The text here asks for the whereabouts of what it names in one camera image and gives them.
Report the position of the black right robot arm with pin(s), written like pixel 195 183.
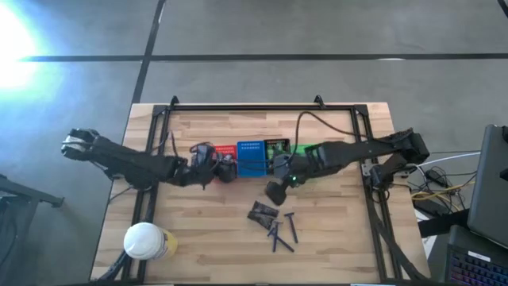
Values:
pixel 357 153

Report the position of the backlit black keyboard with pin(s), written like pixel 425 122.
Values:
pixel 476 270

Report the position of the black plastic basket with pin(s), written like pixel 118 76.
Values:
pixel 277 140

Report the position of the blue plastic basket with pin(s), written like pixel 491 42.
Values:
pixel 250 157

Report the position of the red plastic basket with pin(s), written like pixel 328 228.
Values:
pixel 227 149

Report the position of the small green toiletry bottle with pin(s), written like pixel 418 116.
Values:
pixel 282 148
pixel 272 150

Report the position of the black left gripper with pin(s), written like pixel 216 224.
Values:
pixel 200 165

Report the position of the black aluminium table frame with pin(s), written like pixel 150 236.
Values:
pixel 258 107

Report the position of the grey laptop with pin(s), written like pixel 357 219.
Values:
pixel 490 186

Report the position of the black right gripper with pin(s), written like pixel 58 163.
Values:
pixel 289 168

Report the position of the black side stand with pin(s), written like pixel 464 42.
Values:
pixel 24 194

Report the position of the green plastic basket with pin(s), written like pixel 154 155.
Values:
pixel 295 149

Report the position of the white-lidded yellow wipes canister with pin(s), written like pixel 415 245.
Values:
pixel 145 241

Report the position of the black power adapter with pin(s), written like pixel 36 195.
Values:
pixel 436 177

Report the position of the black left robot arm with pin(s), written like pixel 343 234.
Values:
pixel 127 163

